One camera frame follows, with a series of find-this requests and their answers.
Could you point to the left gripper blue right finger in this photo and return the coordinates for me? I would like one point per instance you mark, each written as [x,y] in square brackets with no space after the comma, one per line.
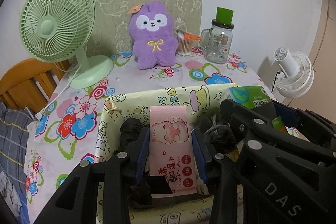
[202,155]

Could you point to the floral tablecloth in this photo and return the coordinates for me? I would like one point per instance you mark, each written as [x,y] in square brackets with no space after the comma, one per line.
[67,131]

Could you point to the beige door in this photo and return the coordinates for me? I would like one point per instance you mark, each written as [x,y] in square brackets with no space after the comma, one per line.
[321,96]

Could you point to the green desk fan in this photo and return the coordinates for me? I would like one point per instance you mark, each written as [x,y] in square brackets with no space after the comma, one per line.
[53,31]

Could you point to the cotton swab container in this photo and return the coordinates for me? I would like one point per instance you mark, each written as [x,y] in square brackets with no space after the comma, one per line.
[185,45]

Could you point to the black roll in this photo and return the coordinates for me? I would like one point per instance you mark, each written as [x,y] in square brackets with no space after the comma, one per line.
[131,131]

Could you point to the patterned cardboard backboard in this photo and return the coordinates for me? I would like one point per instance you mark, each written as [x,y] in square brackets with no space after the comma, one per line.
[110,33]

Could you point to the green cup on jar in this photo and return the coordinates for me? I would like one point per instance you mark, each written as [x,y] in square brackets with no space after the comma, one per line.
[224,16]

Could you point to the white standing fan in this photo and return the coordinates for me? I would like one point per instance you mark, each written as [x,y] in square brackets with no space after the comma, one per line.
[297,70]

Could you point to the green tissue pack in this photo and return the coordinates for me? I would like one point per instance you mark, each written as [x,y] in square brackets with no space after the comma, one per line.
[256,98]

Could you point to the grey drawstring pouch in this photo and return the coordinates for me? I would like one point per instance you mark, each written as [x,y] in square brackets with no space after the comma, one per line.
[217,132]

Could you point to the grey plaid bedding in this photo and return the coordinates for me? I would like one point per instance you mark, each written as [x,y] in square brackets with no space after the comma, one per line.
[13,145]

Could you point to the wooden chair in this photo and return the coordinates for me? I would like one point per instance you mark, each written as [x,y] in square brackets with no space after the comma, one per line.
[30,83]

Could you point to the purple plush toy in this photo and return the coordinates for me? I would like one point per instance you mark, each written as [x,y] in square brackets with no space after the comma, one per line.
[151,28]

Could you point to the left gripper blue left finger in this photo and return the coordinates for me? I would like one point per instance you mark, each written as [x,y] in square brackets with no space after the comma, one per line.
[143,152]

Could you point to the glass mason jar mug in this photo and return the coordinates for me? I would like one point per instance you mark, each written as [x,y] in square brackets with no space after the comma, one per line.
[216,42]

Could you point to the yellow cartoon tissue pack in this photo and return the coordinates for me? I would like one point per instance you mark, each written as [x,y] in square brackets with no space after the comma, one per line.
[294,132]

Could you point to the yellow cartoon fabric storage box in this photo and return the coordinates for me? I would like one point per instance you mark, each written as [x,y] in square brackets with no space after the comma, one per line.
[200,101]

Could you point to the pink wet wipes pack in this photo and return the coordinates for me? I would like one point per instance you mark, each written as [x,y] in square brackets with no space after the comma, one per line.
[171,151]

